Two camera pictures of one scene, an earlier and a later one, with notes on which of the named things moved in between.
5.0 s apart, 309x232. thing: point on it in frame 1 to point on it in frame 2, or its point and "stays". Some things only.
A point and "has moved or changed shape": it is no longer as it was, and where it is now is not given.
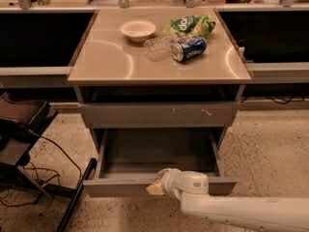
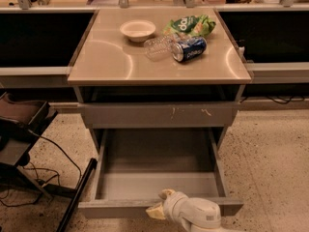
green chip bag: x=194 y=25 stays
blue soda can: x=188 y=49 stays
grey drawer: x=128 y=159 has moved or changed shape
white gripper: x=169 y=180 to x=170 y=204
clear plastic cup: x=160 y=47 stays
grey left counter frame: x=39 y=43 stays
